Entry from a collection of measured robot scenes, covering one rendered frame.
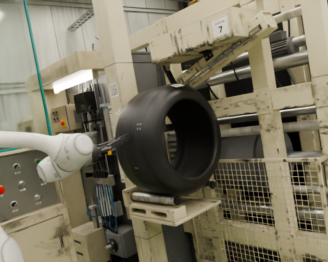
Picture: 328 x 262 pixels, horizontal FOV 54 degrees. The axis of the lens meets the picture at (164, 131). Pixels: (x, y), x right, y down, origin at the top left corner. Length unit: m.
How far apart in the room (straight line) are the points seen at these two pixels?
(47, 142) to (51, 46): 10.57
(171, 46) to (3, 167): 1.15
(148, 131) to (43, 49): 10.23
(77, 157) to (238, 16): 1.06
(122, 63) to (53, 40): 9.91
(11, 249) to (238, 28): 1.36
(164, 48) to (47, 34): 9.94
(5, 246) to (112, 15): 1.31
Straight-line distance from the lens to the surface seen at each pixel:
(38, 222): 2.00
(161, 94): 1.55
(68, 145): 1.13
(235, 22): 1.69
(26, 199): 2.01
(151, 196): 1.71
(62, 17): 12.15
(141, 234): 2.01
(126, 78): 1.90
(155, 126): 1.47
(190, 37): 1.82
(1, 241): 1.26
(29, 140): 1.17
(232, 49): 1.81
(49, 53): 11.58
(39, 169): 1.29
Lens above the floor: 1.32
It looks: 3 degrees down
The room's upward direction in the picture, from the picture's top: 10 degrees counter-clockwise
